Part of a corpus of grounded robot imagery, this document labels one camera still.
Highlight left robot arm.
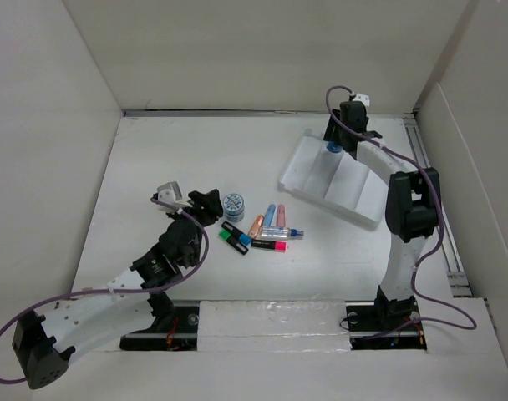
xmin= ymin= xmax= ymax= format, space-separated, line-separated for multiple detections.
xmin=13 ymin=189 xmax=223 ymax=390

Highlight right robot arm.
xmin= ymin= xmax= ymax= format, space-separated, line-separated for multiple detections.
xmin=323 ymin=99 xmax=439 ymax=332

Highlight green highlighter marker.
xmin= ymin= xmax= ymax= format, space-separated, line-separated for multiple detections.
xmin=219 ymin=229 xmax=248 ymax=256

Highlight blue highlighter marker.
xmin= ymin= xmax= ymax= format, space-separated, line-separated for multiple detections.
xmin=221 ymin=221 xmax=252 ymax=246

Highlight orange capped small tube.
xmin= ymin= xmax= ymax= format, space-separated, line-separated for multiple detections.
xmin=248 ymin=215 xmax=264 ymax=239

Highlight white organizer tray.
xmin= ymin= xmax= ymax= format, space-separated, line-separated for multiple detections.
xmin=278 ymin=129 xmax=388 ymax=230

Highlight blue capped small tube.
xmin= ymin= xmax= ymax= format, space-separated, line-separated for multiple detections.
xmin=262 ymin=204 xmax=276 ymax=226

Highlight pink capped small tube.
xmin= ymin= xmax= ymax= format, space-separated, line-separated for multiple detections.
xmin=276 ymin=204 xmax=286 ymax=227

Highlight pink highlighter marker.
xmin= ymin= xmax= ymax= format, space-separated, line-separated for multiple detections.
xmin=251 ymin=240 xmax=287 ymax=252

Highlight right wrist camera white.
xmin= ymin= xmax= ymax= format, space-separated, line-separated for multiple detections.
xmin=349 ymin=92 xmax=370 ymax=107

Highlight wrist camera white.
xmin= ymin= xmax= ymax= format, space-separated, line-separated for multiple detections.
xmin=154 ymin=181 xmax=184 ymax=206
xmin=349 ymin=92 xmax=370 ymax=107

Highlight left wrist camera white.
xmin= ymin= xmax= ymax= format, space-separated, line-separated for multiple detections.
xmin=154 ymin=181 xmax=184 ymax=206

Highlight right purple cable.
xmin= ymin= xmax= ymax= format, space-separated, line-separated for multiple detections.
xmin=324 ymin=85 xmax=477 ymax=335

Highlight purple cable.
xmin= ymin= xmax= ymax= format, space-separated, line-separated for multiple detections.
xmin=324 ymin=85 xmax=477 ymax=335
xmin=0 ymin=195 xmax=211 ymax=384

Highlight aluminium rail back edge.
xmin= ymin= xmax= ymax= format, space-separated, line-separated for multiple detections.
xmin=123 ymin=109 xmax=420 ymax=119

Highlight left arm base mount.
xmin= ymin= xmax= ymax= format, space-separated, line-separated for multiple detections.
xmin=119 ymin=300 xmax=201 ymax=352

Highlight aluminium rail right side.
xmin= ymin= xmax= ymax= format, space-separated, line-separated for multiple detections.
xmin=404 ymin=117 xmax=473 ymax=298

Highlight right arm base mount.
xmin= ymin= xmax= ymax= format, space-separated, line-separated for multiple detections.
xmin=339 ymin=287 xmax=427 ymax=351

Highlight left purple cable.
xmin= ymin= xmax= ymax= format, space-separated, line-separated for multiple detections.
xmin=0 ymin=195 xmax=211 ymax=384

